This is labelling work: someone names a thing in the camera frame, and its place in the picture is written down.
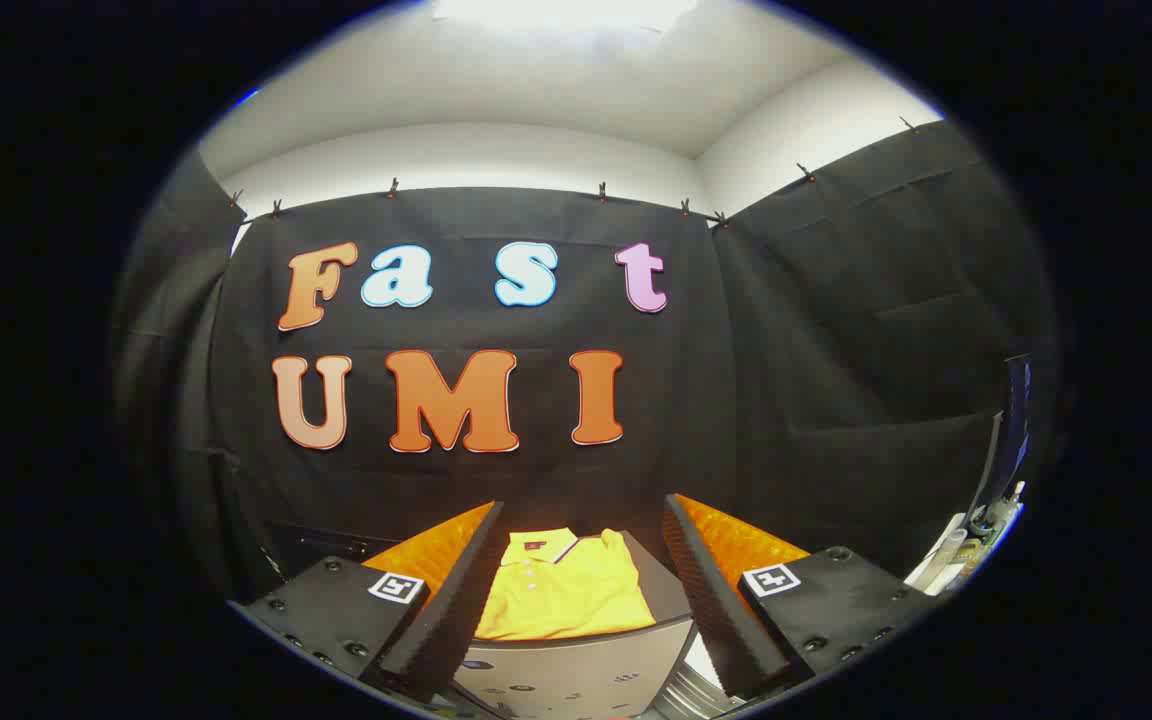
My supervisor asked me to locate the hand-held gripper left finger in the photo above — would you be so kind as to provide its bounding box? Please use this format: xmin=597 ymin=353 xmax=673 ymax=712
xmin=234 ymin=500 xmax=505 ymax=706

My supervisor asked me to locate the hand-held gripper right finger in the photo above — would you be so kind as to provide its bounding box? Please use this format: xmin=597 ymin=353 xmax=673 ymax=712
xmin=663 ymin=493 xmax=941 ymax=700

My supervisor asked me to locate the yellow polo shirt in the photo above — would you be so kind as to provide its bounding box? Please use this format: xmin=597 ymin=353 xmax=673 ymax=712
xmin=474 ymin=527 xmax=657 ymax=641

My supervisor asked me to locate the silver ribbed object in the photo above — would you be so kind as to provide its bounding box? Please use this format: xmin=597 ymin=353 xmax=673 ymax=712
xmin=651 ymin=655 xmax=737 ymax=720

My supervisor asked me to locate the white tube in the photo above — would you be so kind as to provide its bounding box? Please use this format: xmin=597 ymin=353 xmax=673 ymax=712
xmin=908 ymin=513 xmax=969 ymax=593

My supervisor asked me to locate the row of black clips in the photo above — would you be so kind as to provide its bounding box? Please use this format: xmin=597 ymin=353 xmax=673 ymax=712
xmin=228 ymin=115 xmax=922 ymax=229

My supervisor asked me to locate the ceiling light panel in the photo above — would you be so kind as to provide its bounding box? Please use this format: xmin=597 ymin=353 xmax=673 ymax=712
xmin=431 ymin=0 xmax=699 ymax=33

